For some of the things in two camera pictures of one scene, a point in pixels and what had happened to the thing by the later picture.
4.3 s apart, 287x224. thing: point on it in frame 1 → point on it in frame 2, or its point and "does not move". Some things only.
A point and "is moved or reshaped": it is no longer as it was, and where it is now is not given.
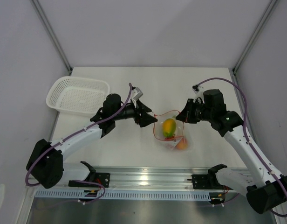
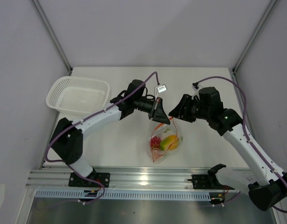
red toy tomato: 182,144 → 174,144
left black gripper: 144,119 → 158,114
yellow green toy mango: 169,127 → 167,141
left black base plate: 103,178 does not move
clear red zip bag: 168,128 is moved or reshaped
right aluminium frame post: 267,13 does not move
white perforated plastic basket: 78,95 does not move
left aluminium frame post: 48,28 does not move
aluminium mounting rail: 145,178 does not move
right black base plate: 206,181 does not move
